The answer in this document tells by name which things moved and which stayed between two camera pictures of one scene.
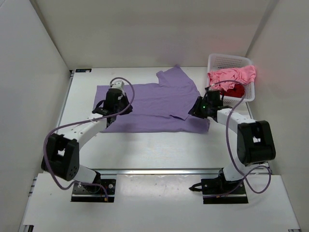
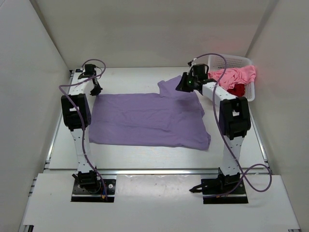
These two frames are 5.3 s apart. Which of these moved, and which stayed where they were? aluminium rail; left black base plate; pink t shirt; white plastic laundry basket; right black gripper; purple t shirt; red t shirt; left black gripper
Moved: purple t shirt; left black gripper; right black gripper
Stayed: pink t shirt; white plastic laundry basket; red t shirt; left black base plate; aluminium rail
